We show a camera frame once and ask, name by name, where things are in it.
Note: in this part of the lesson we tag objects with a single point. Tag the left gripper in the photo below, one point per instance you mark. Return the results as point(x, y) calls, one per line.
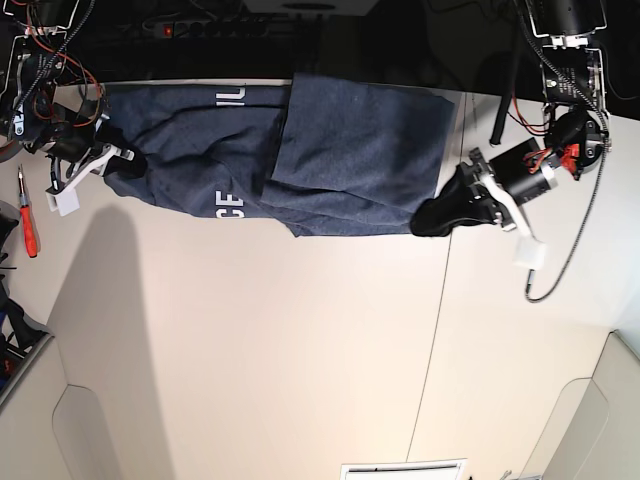
point(455, 205)

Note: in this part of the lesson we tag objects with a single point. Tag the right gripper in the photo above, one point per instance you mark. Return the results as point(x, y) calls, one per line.
point(60, 138)

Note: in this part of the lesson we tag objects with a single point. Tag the blue grey t-shirt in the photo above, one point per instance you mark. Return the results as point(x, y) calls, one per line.
point(323, 156)

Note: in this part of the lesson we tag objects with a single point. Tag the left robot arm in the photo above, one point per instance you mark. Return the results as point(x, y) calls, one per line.
point(573, 134)

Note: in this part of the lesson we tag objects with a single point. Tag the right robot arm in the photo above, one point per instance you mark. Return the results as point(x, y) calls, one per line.
point(50, 101)

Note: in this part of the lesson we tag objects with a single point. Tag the red grey pliers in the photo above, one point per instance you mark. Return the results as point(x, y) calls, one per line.
point(10, 150)

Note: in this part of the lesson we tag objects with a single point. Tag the black power strip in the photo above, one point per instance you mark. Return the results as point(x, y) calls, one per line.
point(208, 29)

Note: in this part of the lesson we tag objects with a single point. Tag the dark clutter at left edge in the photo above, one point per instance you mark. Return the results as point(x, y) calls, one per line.
point(21, 337)

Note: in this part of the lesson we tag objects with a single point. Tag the orange handled screwdriver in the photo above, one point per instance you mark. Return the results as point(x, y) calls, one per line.
point(30, 240)

